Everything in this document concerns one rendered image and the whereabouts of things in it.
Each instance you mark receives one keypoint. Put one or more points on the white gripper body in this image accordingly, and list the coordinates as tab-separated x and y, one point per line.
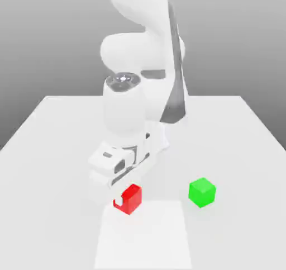
125	176

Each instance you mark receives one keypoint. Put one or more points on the small red cube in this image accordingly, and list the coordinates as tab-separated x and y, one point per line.
132	198

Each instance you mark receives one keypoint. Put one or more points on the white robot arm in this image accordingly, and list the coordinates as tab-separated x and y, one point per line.
125	109

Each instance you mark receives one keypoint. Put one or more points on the small green cube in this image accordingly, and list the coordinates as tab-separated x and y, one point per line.
201	192

